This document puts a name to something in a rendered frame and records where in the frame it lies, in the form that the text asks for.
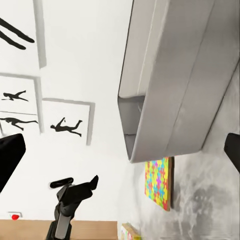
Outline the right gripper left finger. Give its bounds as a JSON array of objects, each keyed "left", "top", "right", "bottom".
[{"left": 0, "top": 133, "right": 26, "bottom": 193}]

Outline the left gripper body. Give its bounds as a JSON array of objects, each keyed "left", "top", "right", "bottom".
[{"left": 61, "top": 185, "right": 93, "bottom": 212}]

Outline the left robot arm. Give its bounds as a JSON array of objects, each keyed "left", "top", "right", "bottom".
[{"left": 47, "top": 175, "right": 99, "bottom": 240}]

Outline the jigsaw puzzle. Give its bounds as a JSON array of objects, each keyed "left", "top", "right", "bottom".
[{"left": 144, "top": 156, "right": 172, "bottom": 212}]

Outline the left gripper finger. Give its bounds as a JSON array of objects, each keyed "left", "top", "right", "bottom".
[
  {"left": 56, "top": 184, "right": 79, "bottom": 204},
  {"left": 74, "top": 175, "right": 99, "bottom": 190}
]

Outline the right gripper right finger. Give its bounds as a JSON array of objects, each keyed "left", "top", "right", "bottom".
[{"left": 224, "top": 133, "right": 240, "bottom": 173}]

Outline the board game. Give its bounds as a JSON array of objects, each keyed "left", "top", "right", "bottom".
[{"left": 119, "top": 223, "right": 142, "bottom": 240}]

